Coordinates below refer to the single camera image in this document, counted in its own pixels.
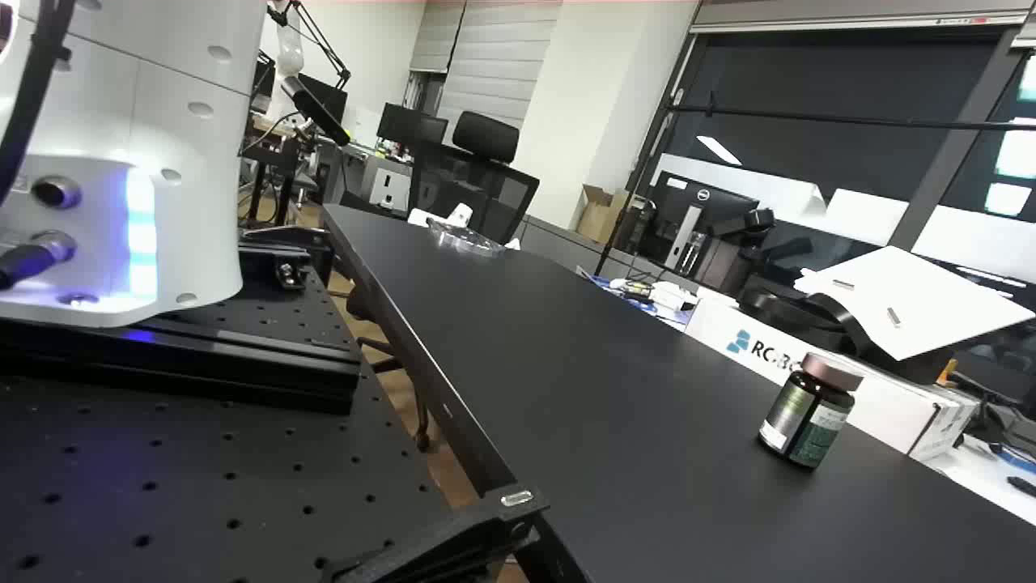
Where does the dark green medicine bottle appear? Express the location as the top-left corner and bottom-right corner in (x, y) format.
(755, 350), (867, 474)

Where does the brown cardboard box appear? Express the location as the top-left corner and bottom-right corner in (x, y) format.
(570, 183), (633, 247)

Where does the black office chair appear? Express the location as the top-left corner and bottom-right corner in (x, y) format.
(414, 106), (542, 247)

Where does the white drawer cabinet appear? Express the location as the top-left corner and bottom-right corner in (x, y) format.
(365, 158), (414, 213)

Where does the black desktop equipment stack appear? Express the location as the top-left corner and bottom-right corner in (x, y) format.
(643, 174), (781, 296)

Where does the black computer monitor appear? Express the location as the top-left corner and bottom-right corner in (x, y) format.
(295, 71), (348, 128)
(372, 102), (450, 155)

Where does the white window blind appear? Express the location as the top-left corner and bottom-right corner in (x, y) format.
(434, 0), (563, 141)

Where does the small black clamp block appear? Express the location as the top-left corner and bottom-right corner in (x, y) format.
(235, 240), (318, 296)

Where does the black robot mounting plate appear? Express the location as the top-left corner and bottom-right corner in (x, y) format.
(0, 273), (365, 414)

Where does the black bag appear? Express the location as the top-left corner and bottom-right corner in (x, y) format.
(740, 273), (867, 354)

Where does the white Robotiq cardboard box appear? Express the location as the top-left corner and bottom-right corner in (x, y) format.
(688, 296), (982, 457)

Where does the blue white plastic packaging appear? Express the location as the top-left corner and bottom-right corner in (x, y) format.
(974, 432), (1036, 500)

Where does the black metal frame equipment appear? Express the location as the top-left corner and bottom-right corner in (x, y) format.
(0, 270), (510, 583)

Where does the black robot base cable plug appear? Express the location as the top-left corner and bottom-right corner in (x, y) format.
(0, 230), (78, 293)

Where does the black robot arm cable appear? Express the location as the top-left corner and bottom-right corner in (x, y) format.
(0, 0), (78, 204)

